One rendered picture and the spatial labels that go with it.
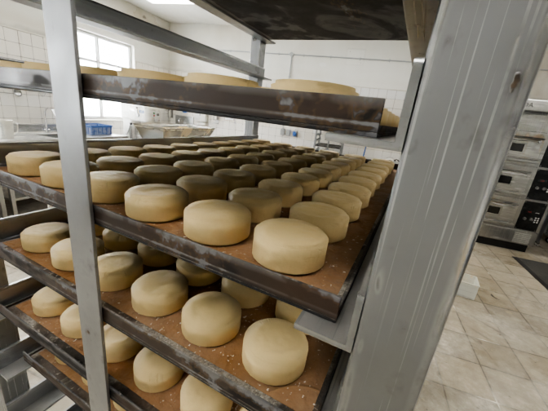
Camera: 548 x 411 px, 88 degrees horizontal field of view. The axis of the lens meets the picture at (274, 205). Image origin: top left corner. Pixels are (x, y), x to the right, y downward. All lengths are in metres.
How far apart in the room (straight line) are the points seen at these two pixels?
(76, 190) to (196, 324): 0.13
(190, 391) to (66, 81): 0.27
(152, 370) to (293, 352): 0.16
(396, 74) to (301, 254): 5.60
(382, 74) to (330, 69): 0.91
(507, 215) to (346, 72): 3.39
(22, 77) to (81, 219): 0.12
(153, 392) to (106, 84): 0.28
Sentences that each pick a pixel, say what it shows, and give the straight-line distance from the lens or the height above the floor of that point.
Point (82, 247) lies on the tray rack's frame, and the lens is 0.27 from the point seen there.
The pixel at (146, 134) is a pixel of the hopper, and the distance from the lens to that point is 2.18.
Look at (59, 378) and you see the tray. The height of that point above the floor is 1.13.
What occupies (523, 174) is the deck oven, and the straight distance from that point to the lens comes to 5.08.
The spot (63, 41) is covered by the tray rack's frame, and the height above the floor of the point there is 1.52.
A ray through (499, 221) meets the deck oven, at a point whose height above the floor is 0.41.
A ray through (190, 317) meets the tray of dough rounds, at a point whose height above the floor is 1.33.
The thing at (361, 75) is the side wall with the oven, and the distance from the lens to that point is 5.73.
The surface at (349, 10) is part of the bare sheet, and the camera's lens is 0.59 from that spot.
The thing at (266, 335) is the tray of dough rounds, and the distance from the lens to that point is 0.24.
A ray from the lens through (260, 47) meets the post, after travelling 0.85.
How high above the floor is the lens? 1.49
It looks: 18 degrees down
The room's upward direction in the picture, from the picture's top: 7 degrees clockwise
